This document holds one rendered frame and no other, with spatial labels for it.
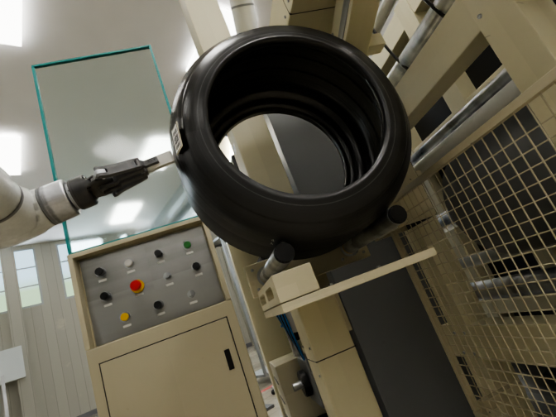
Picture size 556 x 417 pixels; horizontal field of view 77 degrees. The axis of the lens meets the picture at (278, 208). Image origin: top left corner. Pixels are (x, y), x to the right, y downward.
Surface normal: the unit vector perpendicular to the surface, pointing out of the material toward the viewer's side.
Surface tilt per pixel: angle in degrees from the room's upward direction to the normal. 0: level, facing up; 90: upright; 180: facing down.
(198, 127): 89
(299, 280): 90
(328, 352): 90
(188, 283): 90
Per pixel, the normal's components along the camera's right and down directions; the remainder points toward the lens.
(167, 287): 0.14, -0.32
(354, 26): 0.37, 0.76
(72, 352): 0.55, -0.42
